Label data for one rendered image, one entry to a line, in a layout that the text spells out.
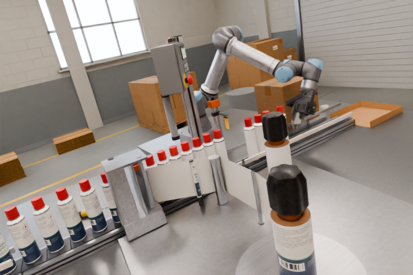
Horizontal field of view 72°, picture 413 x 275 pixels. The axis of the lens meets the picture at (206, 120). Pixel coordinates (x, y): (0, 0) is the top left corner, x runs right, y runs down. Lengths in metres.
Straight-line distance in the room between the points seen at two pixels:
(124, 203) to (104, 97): 5.77
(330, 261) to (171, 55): 0.83
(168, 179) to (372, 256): 0.66
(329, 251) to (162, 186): 0.59
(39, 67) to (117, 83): 1.53
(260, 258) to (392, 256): 0.32
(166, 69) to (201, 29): 6.80
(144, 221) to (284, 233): 0.53
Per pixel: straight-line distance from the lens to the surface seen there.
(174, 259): 0.93
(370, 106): 2.10
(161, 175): 1.08
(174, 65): 1.11
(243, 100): 3.86
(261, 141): 1.35
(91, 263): 1.15
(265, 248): 0.88
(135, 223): 1.03
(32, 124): 6.51
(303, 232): 0.68
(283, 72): 1.37
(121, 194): 0.98
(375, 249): 0.91
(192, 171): 1.04
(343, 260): 0.85
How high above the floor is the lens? 1.49
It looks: 17 degrees down
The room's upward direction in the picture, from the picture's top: 12 degrees counter-clockwise
